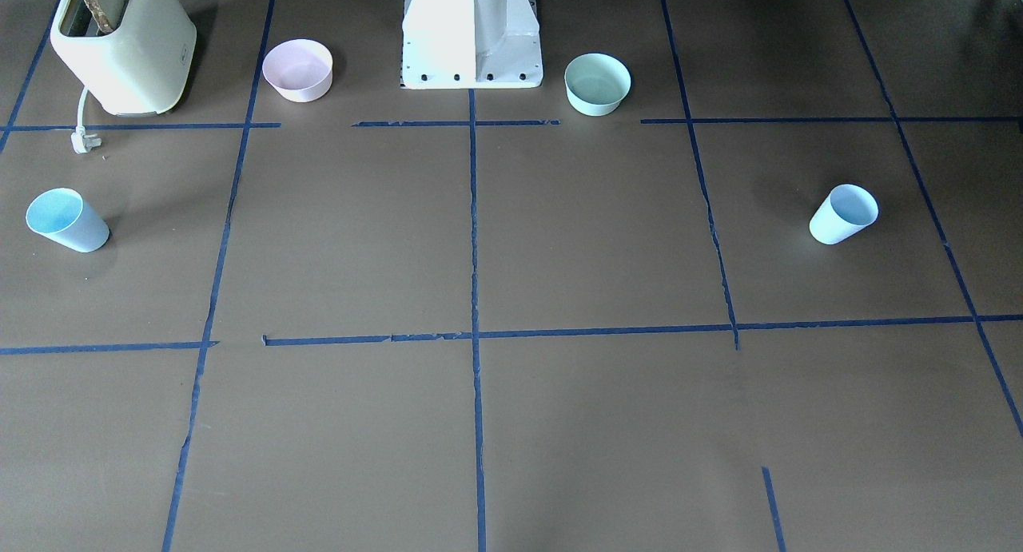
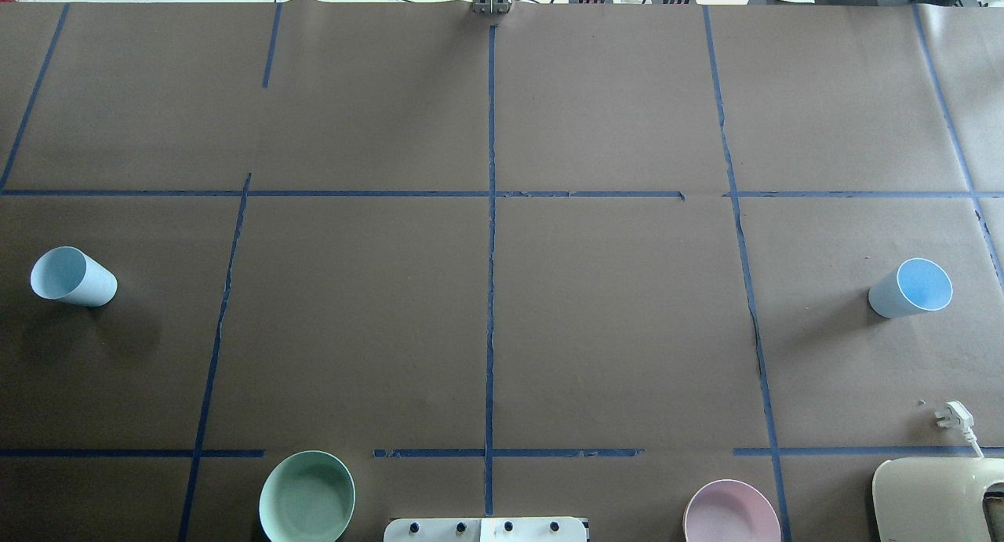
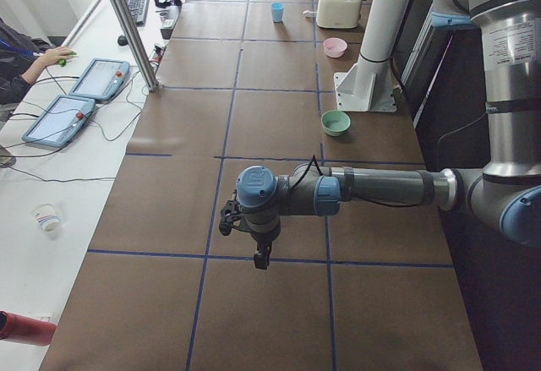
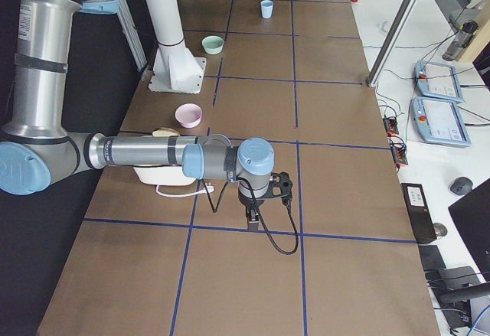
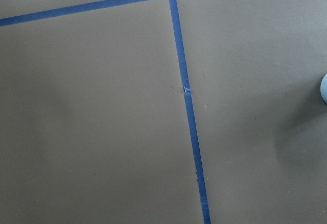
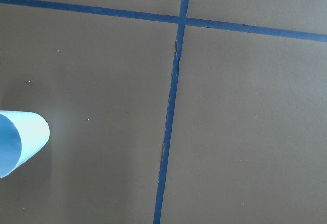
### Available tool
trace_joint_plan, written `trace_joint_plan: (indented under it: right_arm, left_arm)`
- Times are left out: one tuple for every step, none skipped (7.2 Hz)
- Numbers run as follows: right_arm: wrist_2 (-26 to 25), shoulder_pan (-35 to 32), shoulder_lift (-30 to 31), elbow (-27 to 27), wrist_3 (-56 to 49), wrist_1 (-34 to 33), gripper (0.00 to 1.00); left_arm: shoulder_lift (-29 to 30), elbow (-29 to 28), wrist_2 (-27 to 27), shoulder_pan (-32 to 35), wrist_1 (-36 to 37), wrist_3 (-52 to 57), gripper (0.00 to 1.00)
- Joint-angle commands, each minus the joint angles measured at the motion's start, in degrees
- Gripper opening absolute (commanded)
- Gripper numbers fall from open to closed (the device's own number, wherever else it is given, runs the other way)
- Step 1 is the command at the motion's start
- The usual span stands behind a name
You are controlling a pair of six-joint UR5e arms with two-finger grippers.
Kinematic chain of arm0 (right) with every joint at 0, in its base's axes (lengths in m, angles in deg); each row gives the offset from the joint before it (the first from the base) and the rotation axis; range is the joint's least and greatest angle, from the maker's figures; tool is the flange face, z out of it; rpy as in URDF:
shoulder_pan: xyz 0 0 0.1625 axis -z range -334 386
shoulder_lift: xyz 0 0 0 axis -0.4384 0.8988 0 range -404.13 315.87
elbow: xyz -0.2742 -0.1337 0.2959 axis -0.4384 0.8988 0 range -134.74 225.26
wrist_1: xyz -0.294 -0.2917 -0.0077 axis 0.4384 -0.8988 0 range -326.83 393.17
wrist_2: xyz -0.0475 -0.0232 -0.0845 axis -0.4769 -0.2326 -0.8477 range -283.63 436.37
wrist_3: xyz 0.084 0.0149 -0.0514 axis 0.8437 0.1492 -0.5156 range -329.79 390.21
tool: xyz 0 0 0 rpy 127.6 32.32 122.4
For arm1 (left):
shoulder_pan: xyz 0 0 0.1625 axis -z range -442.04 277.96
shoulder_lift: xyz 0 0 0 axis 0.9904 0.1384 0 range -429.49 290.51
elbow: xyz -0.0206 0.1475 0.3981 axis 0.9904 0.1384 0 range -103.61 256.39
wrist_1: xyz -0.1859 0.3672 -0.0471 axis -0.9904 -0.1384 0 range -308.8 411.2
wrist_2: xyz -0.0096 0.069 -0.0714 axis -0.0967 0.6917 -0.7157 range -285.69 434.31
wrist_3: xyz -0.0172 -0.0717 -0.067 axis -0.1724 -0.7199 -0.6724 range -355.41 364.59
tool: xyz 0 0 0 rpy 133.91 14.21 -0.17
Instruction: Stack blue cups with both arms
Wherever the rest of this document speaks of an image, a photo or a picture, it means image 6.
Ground light blue cup right side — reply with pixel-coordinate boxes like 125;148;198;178
1;110;50;178

